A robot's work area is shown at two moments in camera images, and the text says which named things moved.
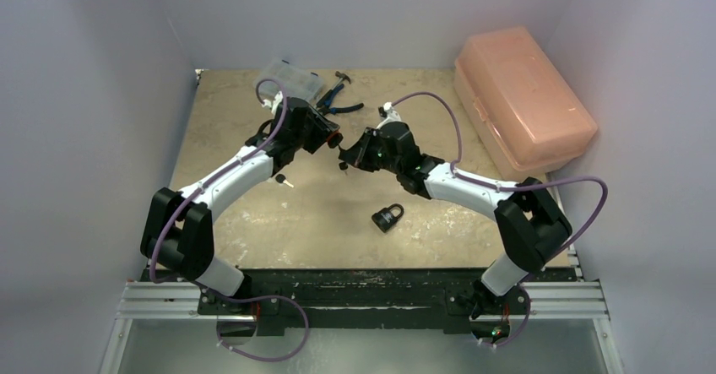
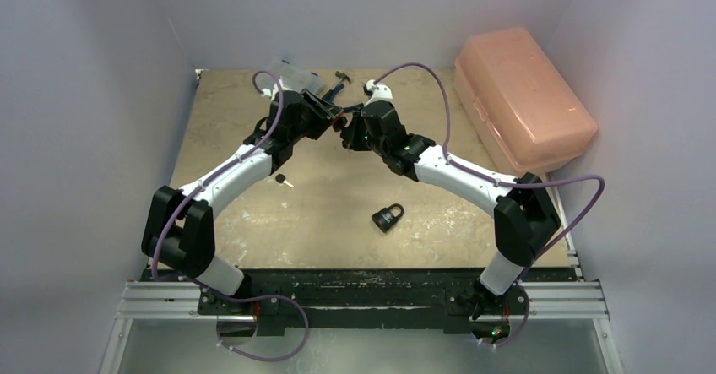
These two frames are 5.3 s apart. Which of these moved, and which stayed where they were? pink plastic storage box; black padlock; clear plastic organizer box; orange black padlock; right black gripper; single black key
Moved: right black gripper; orange black padlock
Stayed: single black key; clear plastic organizer box; pink plastic storage box; black padlock
